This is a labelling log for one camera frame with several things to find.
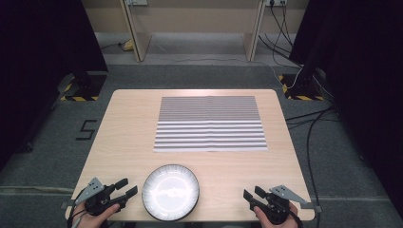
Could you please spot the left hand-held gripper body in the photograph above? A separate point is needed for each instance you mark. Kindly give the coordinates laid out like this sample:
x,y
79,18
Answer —
x,y
95,198

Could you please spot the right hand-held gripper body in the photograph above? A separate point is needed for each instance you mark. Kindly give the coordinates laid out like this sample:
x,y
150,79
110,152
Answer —
x,y
275,205

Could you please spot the white plate with dark rim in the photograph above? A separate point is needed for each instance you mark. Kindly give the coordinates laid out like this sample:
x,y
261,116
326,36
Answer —
x,y
171,192

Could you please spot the person's right hand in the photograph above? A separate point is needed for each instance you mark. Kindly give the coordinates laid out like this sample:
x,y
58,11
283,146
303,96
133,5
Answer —
x,y
293,220

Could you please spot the person's left hand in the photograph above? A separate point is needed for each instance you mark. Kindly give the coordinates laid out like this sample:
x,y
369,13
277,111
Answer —
x,y
92,221

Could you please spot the striped woven placemat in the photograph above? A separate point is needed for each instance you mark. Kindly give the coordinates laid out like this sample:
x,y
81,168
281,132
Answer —
x,y
210,123

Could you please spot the stand base with hazard tape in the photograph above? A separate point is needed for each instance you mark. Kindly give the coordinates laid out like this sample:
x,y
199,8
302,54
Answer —
x,y
301,90
85,87

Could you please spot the yellow floor object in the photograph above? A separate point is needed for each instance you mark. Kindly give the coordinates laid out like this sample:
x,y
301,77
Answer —
x,y
128,46

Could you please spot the wooden desk side panel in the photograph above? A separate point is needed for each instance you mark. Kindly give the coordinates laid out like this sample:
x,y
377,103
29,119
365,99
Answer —
x,y
252,41
141,41

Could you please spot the black curtain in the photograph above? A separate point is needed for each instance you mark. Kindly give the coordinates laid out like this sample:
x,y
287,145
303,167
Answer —
x,y
38,63
364,79

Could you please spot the white power strip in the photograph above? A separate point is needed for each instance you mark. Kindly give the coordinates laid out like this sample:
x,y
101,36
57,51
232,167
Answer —
x,y
275,2
136,2

